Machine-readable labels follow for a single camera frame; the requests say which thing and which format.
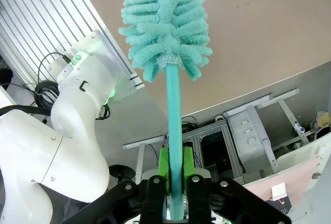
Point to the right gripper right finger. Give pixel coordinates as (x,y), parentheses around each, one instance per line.
(188,164)

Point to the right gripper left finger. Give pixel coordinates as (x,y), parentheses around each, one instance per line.
(163,164)

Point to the teal chenille duster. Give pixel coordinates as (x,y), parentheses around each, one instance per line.
(165,14)

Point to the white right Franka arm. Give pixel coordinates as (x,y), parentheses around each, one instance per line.
(72,120)

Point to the grey desk with white legs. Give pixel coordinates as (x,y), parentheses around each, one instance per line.
(139,154)

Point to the black computer tower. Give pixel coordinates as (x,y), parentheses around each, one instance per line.
(214,154)

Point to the black round stand base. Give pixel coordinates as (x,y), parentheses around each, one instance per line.
(121,171)

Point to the grey drawer cabinet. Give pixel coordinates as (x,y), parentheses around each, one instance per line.
(247,133)

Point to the small white pink card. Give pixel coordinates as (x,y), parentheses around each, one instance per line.
(278,190)

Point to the aluminium robot mounting plate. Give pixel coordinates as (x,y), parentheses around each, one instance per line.
(124,79)

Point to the black dotted circuit board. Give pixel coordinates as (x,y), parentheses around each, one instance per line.
(282,205)

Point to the pink partition board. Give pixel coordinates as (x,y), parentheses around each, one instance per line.
(292,177)

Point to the yellow foam piece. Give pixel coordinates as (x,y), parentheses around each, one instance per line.
(324,119)

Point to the ribbed aluminium profile platform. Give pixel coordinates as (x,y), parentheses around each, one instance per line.
(38,6)

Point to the white desk frame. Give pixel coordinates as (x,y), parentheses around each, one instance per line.
(258,102)

